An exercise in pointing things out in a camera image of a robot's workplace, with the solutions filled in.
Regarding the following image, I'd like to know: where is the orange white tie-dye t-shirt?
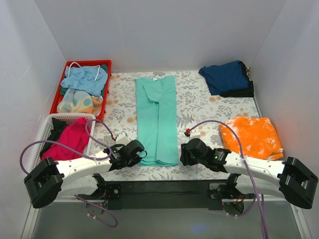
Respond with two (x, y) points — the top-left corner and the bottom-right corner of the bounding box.
(219, 117), (284, 161)

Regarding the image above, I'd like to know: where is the pastel patterned garment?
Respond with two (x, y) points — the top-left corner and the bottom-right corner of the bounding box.
(57, 89), (103, 116)

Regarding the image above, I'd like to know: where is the white plastic basket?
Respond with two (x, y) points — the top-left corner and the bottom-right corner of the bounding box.
(26, 113), (96, 172)

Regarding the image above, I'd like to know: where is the light blue garment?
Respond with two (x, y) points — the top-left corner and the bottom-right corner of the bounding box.
(61, 65), (108, 97)

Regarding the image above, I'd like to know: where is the black garment in basket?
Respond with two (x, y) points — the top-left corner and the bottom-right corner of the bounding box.
(40, 118), (67, 159)

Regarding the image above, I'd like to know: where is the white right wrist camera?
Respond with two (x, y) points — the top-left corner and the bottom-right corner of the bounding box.
(184, 128), (201, 140)

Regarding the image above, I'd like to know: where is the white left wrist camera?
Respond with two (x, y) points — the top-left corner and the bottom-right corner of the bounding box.
(115, 132), (130, 145)

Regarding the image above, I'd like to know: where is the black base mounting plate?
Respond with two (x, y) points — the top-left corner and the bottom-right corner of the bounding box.
(81, 179), (254, 210)

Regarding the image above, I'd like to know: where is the folded blue t-shirt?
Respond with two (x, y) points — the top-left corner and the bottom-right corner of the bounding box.
(198, 60), (250, 96)

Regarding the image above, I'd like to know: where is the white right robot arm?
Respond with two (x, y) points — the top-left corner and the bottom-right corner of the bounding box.
(180, 138), (319, 209)

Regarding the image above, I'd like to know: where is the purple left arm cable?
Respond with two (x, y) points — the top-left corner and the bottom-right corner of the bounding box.
(19, 119), (125, 229)

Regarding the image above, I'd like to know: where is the aluminium rail frame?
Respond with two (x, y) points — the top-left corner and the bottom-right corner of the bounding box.
(21, 183), (312, 239)

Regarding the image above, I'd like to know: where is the teal t-shirt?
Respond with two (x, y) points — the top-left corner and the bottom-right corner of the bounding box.
(136, 76), (178, 166)

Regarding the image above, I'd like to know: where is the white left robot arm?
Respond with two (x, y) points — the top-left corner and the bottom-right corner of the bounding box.
(24, 139), (147, 209)

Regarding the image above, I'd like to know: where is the magenta garment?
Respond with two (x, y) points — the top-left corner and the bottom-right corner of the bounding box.
(42, 118), (90, 161)

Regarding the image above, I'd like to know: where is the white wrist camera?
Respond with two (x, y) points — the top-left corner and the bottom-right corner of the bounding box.
(184, 128), (201, 140)
(115, 132), (130, 145)

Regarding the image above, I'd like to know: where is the red plastic basket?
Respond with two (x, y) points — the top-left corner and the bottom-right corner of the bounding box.
(50, 59), (112, 120)

